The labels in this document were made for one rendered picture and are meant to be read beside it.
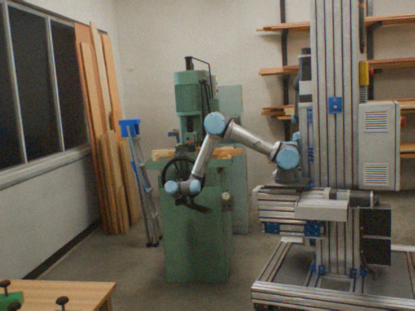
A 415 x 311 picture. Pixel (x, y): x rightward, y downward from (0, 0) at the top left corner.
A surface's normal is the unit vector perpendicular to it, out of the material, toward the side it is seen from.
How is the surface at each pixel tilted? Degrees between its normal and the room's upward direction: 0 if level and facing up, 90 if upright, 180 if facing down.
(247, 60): 90
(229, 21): 90
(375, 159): 90
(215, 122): 86
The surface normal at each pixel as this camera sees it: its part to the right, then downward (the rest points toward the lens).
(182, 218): -0.15, 0.16
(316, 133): -0.39, 0.16
